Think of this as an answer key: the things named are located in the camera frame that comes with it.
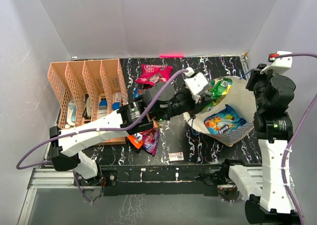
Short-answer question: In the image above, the small white red box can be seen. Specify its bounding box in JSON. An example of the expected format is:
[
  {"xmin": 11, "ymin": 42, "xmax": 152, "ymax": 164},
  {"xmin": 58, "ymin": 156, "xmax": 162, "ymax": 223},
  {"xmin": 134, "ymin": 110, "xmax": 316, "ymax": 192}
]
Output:
[{"xmin": 168, "ymin": 152, "xmax": 184, "ymax": 162}]

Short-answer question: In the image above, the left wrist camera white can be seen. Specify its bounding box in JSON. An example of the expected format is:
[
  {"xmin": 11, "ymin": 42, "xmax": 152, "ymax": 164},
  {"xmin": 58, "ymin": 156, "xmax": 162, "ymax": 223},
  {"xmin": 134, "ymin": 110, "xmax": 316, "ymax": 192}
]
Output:
[{"xmin": 184, "ymin": 67, "xmax": 211, "ymax": 104}]

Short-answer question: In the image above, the orange plastic file organizer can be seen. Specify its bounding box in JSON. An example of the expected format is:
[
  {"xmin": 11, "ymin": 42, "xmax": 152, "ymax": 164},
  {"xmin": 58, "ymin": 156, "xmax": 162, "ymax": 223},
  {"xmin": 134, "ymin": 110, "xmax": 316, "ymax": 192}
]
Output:
[{"xmin": 47, "ymin": 58, "xmax": 129, "ymax": 145}]

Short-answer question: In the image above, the green snack bag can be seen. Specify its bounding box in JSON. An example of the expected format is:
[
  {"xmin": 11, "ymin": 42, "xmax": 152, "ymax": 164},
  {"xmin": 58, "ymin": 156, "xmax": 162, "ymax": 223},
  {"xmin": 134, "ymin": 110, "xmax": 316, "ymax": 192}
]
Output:
[{"xmin": 203, "ymin": 78, "xmax": 232, "ymax": 112}]

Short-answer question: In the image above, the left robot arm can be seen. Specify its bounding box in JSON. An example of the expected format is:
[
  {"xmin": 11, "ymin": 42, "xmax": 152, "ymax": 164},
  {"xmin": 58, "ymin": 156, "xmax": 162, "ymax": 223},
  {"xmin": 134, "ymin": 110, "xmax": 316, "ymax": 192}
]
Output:
[{"xmin": 52, "ymin": 83, "xmax": 205, "ymax": 185}]

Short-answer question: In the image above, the blue m&m packet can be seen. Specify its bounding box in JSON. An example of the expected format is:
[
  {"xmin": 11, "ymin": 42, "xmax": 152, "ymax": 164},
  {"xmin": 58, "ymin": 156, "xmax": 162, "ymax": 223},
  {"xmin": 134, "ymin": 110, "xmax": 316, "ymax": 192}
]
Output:
[{"xmin": 133, "ymin": 88, "xmax": 145, "ymax": 99}]

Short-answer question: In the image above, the colourful skittles bag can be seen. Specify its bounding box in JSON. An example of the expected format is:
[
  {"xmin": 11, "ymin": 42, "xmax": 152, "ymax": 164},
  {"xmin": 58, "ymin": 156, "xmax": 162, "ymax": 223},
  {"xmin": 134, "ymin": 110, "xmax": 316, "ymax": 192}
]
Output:
[{"xmin": 204, "ymin": 105, "xmax": 247, "ymax": 135}]

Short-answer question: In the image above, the pink popcorn snack bag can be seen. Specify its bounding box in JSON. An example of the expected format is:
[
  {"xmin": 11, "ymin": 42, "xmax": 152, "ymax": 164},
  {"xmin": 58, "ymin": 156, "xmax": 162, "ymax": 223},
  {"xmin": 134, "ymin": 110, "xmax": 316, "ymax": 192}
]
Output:
[{"xmin": 136, "ymin": 64, "xmax": 173, "ymax": 86}]

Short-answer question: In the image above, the blue item in organizer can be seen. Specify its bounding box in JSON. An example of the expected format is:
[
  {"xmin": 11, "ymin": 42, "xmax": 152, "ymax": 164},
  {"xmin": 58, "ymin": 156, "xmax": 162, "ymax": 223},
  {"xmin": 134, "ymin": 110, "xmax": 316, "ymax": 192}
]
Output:
[{"xmin": 112, "ymin": 102, "xmax": 122, "ymax": 111}]

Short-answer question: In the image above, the checkered paper bag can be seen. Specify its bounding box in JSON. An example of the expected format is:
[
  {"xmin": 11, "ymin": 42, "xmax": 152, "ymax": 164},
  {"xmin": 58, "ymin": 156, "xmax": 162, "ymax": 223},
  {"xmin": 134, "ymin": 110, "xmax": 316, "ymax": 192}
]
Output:
[{"xmin": 183, "ymin": 76, "xmax": 256, "ymax": 147}]

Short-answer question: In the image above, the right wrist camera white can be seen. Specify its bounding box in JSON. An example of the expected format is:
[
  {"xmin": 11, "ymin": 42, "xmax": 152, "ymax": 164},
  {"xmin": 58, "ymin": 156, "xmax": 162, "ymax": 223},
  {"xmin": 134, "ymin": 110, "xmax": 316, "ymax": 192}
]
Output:
[{"xmin": 260, "ymin": 51, "xmax": 293, "ymax": 75}]

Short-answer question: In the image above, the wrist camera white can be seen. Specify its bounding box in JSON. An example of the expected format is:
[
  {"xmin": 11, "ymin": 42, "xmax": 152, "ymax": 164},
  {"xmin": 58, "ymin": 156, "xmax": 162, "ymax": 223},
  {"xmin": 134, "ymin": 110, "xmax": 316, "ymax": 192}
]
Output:
[
  {"xmin": 260, "ymin": 51, "xmax": 293, "ymax": 75},
  {"xmin": 184, "ymin": 67, "xmax": 211, "ymax": 104}
]

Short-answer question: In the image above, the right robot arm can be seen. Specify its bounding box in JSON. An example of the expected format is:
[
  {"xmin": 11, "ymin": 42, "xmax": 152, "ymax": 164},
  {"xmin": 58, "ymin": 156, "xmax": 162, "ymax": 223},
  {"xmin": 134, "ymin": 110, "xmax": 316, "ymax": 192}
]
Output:
[{"xmin": 220, "ymin": 64, "xmax": 301, "ymax": 225}]

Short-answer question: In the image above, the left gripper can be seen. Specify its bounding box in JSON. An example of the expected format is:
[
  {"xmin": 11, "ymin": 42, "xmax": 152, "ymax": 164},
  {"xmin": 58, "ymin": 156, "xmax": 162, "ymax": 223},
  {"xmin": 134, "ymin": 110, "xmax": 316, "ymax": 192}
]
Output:
[{"xmin": 154, "ymin": 89, "xmax": 213, "ymax": 122}]

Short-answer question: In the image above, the pink tape strip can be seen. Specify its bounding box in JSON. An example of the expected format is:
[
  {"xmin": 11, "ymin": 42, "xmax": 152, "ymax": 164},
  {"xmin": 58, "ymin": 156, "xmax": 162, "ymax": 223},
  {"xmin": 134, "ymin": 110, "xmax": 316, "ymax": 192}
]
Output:
[{"xmin": 159, "ymin": 53, "xmax": 184, "ymax": 58}]

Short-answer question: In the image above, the orange fruits candy bag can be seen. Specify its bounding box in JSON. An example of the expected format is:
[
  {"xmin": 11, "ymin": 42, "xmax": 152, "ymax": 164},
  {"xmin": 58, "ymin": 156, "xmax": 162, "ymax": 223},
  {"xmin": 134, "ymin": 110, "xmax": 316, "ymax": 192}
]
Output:
[{"xmin": 127, "ymin": 133, "xmax": 143, "ymax": 149}]

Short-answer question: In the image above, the white blue tube in organizer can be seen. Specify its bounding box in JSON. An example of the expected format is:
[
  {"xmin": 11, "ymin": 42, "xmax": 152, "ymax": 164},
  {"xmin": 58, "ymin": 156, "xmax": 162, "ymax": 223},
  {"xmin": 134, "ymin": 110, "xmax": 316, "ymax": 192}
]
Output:
[{"xmin": 66, "ymin": 99, "xmax": 77, "ymax": 126}]

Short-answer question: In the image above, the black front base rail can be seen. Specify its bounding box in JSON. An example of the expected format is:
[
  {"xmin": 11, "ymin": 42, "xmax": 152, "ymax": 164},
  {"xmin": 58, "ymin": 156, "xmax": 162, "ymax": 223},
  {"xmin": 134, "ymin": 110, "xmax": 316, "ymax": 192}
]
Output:
[{"xmin": 75, "ymin": 165, "xmax": 235, "ymax": 196}]

